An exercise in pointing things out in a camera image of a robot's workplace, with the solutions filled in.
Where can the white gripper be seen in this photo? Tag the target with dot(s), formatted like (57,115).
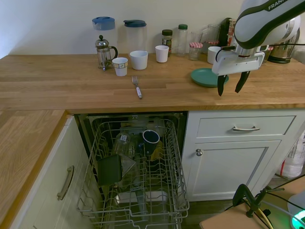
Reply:
(238,63)

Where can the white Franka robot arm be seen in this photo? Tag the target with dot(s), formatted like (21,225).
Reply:
(252,23)

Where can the dishwasher with open door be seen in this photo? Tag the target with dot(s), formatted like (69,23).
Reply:
(133,117)

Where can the green plate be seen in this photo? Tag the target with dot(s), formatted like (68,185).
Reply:
(205,77)

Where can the jar with red lid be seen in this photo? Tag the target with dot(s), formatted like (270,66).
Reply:
(212,43)

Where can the white drawer front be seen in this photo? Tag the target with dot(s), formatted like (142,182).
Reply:
(214,126)

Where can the glass jar checkered lid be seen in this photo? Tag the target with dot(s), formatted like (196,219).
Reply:
(195,53)

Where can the jar with printed label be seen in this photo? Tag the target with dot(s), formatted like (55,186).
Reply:
(231,31)

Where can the black bottle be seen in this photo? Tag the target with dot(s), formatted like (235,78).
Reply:
(225,31)

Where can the tall empty glass jar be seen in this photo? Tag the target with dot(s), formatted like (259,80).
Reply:
(212,32)

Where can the clear glass tumbler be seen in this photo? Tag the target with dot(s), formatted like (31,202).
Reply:
(196,37)

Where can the clear bottle green cap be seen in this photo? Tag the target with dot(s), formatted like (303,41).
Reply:
(181,40)

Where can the round metal cabinet knob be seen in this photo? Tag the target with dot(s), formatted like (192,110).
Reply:
(199,152)

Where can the dark jar with black lid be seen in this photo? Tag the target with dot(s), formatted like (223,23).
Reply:
(166,38)

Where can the white cabinet door with knob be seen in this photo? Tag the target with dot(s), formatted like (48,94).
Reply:
(226,171)

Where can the wide white cup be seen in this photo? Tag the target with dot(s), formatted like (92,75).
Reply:
(138,62)

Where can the dark blue mug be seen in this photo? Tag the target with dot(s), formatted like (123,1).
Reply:
(152,145)

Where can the white printed plastic bag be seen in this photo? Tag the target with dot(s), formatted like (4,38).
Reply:
(294,162)

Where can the yellow plastic item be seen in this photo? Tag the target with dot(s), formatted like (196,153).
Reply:
(157,152)

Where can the clear pitcher dark blue lid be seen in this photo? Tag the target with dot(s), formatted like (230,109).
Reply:
(134,35)

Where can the black clamp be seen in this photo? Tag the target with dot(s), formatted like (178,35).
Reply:
(240,193)

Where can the small white printed cup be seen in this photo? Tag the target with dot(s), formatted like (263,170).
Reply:
(120,69)

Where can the glass jar with label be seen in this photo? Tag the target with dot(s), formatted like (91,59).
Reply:
(121,145)

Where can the clear glass bowl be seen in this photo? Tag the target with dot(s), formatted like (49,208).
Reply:
(128,164)

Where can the glass French press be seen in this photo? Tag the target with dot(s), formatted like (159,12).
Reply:
(102,52)

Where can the plywood board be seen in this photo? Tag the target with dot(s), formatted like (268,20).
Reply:
(226,219)

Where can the white device green light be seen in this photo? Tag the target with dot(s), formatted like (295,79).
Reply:
(297,205)

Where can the clear pitcher light blue lid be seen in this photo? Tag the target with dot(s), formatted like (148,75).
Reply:
(103,23)

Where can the dark square container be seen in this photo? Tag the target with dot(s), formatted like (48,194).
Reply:
(109,170)

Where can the cream cabinet door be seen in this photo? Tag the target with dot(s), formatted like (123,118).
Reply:
(47,167)

